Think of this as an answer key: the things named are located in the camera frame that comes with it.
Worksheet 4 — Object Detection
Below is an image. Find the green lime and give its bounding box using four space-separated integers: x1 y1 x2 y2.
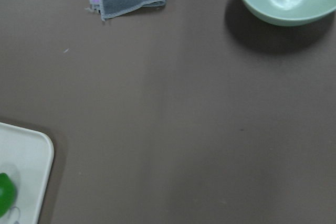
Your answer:
1 173 16 217

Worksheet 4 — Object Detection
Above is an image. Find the white rabbit print tray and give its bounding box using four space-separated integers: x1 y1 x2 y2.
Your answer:
1 123 54 223

